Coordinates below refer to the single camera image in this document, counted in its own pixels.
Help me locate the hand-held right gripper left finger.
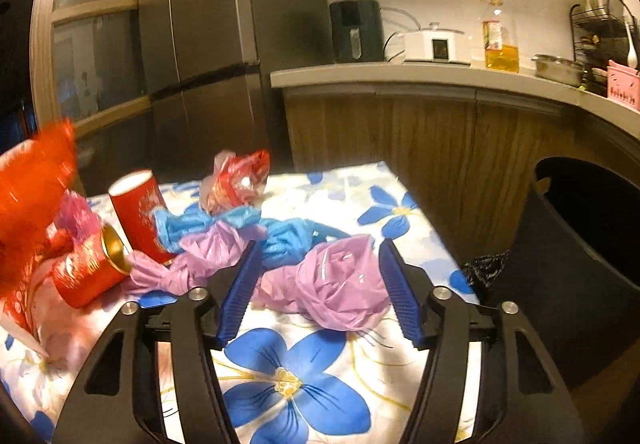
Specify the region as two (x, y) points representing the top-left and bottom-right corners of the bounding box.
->
(52, 240), (263, 444)

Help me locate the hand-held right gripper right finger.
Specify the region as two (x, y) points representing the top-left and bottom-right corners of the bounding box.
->
(377, 239), (586, 444)

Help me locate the round purple plastic bag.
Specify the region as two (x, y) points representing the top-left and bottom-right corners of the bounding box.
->
(257, 233), (393, 331)

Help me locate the red and white plastic bag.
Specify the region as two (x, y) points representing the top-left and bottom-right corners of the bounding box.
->
(200, 150), (272, 215)

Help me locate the red canister with white interior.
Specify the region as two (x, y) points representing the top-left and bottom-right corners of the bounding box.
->
(108, 169), (176, 265)

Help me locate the black trash bin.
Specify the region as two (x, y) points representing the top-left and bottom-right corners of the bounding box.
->
(480, 156), (640, 390)

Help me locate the red printed plastic bag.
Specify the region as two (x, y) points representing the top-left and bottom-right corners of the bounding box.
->
(0, 120), (81, 329)

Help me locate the twisted purple plastic bag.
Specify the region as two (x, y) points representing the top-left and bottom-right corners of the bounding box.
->
(122, 223), (266, 297)

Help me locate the blue plastic bag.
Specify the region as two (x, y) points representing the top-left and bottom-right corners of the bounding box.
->
(260, 219), (351, 269)
(152, 206), (266, 255)

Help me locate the black plastic bag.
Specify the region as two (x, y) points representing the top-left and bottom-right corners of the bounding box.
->
(462, 251), (511, 297)

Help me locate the blue floral tablecloth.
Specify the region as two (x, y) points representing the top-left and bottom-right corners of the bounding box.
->
(0, 160), (483, 444)

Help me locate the red can with gold interior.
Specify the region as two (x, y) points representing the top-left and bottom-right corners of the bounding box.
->
(51, 223), (133, 309)

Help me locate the wooden kitchen counter cabinet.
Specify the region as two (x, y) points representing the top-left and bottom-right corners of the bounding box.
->
(270, 62), (640, 205)

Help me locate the small pink plastic bag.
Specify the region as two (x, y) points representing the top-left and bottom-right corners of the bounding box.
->
(52, 191), (103, 255)

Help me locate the white electric cooker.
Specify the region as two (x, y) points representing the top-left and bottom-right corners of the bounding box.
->
(402, 21), (473, 66)

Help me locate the cooking oil bottle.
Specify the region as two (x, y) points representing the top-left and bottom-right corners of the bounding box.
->
(480, 0), (521, 73)

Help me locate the black air fryer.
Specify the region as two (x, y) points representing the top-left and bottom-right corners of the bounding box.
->
(329, 0), (385, 64)

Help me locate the dark steel refrigerator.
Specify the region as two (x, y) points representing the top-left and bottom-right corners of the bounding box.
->
(137, 0), (326, 169)

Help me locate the steel pot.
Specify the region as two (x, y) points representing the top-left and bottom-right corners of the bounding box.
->
(531, 54), (587, 87)

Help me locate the wooden framed glass door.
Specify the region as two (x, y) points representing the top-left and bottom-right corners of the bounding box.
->
(30, 0), (156, 145)

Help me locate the pink box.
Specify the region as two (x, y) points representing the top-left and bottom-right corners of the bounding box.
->
(606, 58), (640, 112)

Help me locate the black dish rack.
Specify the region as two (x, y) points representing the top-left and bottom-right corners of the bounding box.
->
(570, 0), (640, 94)

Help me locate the white spoon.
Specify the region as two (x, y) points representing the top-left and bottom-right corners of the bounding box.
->
(626, 21), (640, 67)

